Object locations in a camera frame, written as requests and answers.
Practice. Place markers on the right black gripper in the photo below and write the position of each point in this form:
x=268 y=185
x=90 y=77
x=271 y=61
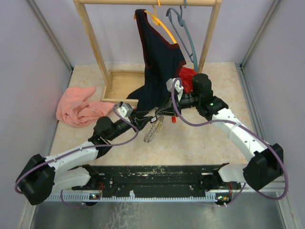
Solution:
x=168 y=110

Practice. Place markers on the wooden clothes rack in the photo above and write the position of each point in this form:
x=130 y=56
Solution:
x=118 y=83

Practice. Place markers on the pink cloth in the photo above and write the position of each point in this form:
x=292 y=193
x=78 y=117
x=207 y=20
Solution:
x=75 y=109

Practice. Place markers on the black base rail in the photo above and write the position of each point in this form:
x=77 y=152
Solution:
x=156 y=181

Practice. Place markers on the black key tag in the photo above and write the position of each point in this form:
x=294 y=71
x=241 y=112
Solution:
x=154 y=119

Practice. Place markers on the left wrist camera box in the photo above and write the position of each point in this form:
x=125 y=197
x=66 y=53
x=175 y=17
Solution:
x=125 y=110

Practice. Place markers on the red cloth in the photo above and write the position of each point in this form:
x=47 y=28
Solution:
x=186 y=75

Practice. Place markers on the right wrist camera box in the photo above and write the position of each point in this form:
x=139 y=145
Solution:
x=177 y=85

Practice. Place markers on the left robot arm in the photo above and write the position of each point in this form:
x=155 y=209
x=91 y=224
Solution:
x=44 y=175

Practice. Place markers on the yellow hanger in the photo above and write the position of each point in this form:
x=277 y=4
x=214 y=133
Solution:
x=158 y=22

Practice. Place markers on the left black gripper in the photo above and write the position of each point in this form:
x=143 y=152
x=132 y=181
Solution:
x=138 y=116

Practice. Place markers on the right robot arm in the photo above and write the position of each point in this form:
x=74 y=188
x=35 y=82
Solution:
x=265 y=161

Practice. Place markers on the dark navy vest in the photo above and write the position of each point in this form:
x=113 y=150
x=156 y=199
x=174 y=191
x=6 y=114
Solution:
x=162 y=62

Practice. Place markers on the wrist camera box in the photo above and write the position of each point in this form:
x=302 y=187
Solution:
x=125 y=110
x=177 y=85

